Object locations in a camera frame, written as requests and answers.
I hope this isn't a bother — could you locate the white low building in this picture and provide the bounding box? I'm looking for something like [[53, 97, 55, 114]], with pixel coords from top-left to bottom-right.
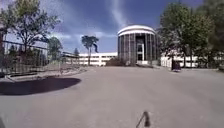
[[61, 51, 119, 67]]

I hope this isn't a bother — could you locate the round glass building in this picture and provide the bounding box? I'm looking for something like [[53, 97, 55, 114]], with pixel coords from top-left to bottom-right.
[[116, 24, 162, 66]]

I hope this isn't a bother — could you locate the dark slender tree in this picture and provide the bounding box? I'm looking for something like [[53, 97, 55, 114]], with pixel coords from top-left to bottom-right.
[[81, 34, 100, 66]]

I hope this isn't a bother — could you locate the grey asphalt ground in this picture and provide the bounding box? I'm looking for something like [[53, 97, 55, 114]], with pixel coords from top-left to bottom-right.
[[0, 65, 224, 128]]

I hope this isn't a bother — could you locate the small green tree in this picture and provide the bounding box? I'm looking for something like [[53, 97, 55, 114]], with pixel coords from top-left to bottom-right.
[[47, 36, 64, 63]]

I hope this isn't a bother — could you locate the dark sign board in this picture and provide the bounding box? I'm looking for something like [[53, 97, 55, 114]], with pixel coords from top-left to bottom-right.
[[171, 59, 182, 72]]

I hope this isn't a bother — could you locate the kerb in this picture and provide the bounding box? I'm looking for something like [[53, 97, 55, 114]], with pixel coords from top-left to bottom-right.
[[4, 67, 89, 82]]

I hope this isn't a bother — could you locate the metal fence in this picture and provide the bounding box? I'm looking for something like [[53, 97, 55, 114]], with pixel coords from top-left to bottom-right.
[[0, 39, 83, 77]]

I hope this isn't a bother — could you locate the large leafy tree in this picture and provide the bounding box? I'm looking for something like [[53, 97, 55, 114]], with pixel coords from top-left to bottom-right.
[[0, 0, 62, 68]]

